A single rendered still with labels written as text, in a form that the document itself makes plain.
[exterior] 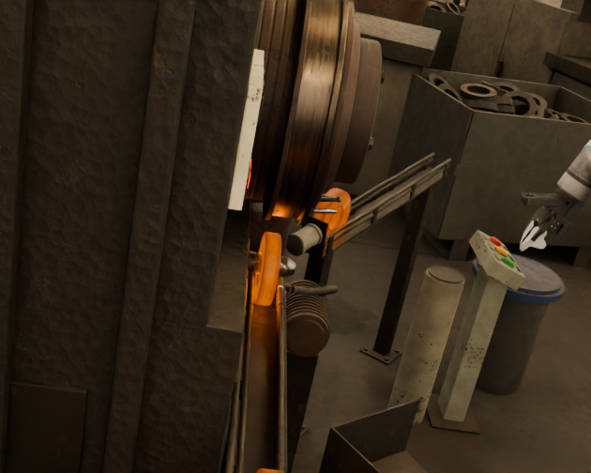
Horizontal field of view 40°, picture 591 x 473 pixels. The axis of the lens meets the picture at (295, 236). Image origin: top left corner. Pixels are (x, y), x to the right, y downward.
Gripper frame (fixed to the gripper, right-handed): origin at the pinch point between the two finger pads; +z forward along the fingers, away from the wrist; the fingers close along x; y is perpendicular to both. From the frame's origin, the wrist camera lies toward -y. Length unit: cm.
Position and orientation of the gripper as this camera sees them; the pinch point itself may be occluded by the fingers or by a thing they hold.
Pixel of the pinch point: (521, 245)
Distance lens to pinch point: 247.4
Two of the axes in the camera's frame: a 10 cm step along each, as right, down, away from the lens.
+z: -5.1, 7.9, 3.3
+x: -0.3, -4.0, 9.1
